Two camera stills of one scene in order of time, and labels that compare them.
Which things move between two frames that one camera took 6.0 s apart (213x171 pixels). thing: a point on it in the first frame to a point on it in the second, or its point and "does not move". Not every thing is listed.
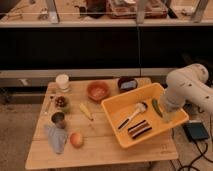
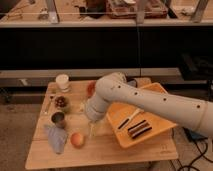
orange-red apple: (76, 140) does not move
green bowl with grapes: (62, 103) does not move
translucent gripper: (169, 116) to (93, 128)
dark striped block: (139, 129) does not move
